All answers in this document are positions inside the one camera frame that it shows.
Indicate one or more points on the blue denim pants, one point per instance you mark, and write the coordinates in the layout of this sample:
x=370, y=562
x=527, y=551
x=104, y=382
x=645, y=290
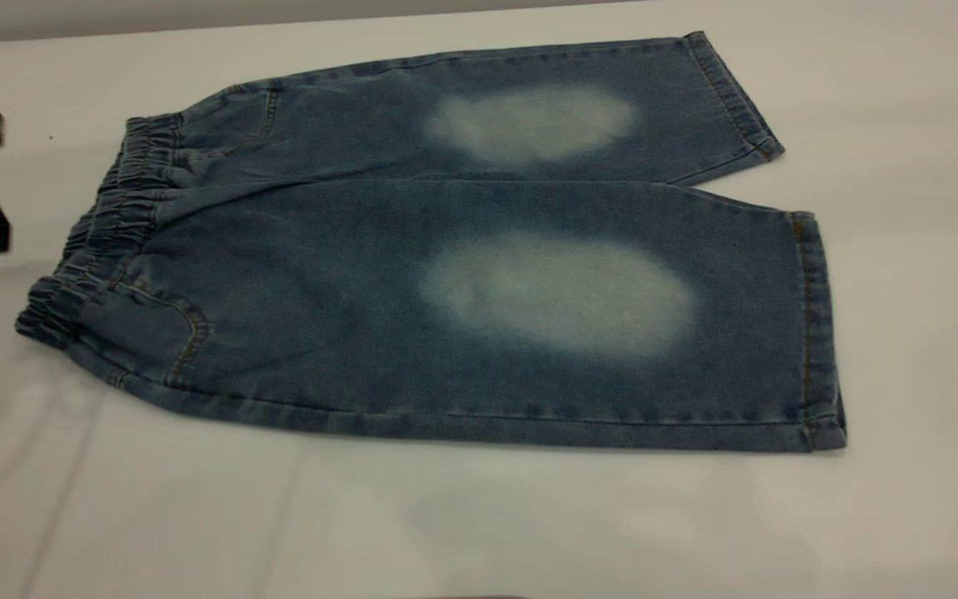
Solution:
x=346, y=316

